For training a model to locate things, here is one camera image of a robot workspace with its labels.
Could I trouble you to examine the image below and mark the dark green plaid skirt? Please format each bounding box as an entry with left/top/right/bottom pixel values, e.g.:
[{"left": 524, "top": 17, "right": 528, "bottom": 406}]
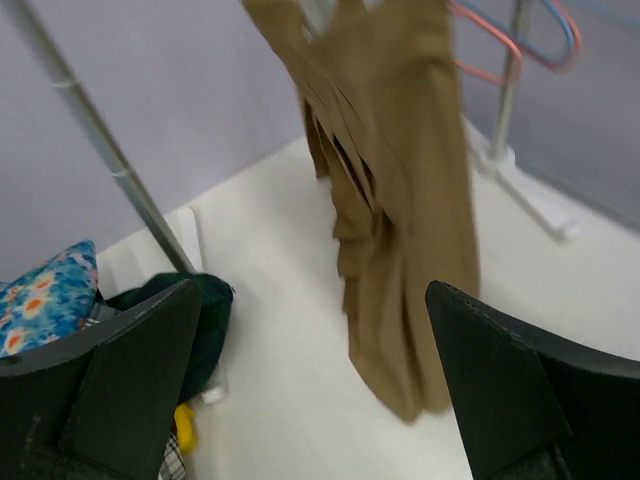
[{"left": 105, "top": 272, "right": 234, "bottom": 404}]

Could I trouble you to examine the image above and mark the metal clothes rack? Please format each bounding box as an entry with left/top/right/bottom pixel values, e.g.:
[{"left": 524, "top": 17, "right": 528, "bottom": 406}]
[{"left": 1, "top": 1, "right": 581, "bottom": 273}]

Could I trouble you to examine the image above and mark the tan pleated skirt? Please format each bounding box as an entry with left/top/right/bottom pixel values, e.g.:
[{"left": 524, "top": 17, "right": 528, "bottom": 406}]
[{"left": 244, "top": 1, "right": 480, "bottom": 423}]

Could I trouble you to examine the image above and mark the yellow plastic tray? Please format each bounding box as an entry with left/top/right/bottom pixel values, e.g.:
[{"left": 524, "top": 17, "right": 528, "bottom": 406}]
[{"left": 174, "top": 403, "right": 198, "bottom": 454}]

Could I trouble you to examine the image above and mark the blue floral skirt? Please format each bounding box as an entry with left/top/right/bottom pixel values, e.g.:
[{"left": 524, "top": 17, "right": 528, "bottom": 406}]
[{"left": 1, "top": 240, "right": 98, "bottom": 357}]

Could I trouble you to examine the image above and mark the pink wire hanger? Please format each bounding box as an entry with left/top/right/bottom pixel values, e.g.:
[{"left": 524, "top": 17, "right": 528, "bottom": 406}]
[{"left": 449, "top": 0, "right": 584, "bottom": 86}]

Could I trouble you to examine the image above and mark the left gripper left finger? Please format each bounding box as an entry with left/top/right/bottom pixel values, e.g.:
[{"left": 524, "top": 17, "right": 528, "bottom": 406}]
[{"left": 1, "top": 280, "right": 201, "bottom": 479}]

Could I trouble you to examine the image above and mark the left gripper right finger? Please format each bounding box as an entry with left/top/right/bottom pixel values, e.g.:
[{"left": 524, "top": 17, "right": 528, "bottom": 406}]
[{"left": 425, "top": 281, "right": 639, "bottom": 479}]

